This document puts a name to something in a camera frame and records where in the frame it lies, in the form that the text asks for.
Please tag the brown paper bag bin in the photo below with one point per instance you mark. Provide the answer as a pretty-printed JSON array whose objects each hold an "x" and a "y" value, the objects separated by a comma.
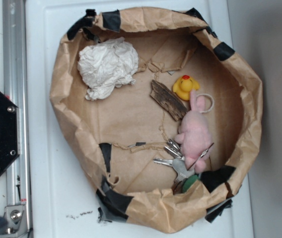
[{"x": 117, "y": 138}]

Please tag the pink plush bunny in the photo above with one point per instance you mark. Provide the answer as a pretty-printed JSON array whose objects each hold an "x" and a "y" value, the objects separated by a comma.
[{"x": 193, "y": 134}]

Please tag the crumpled white paper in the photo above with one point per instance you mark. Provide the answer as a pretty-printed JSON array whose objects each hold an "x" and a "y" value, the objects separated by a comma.
[{"x": 106, "y": 66}]

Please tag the yellow rubber duck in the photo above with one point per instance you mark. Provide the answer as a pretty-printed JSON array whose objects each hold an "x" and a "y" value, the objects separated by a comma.
[{"x": 184, "y": 85}]

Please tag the dark wood bark piece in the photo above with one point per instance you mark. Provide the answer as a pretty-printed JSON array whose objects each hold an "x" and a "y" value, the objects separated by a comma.
[{"x": 168, "y": 100}]

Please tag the green round object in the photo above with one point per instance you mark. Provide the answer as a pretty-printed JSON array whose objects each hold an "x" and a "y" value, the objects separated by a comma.
[{"x": 189, "y": 182}]

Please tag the silver key bunch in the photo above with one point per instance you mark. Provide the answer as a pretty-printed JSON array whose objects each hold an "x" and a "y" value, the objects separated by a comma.
[{"x": 177, "y": 163}]

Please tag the metal corner bracket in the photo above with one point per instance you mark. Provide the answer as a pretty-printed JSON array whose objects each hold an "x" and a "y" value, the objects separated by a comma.
[{"x": 16, "y": 221}]

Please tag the aluminium rail profile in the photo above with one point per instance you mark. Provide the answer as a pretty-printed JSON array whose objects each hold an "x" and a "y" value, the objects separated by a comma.
[{"x": 15, "y": 86}]

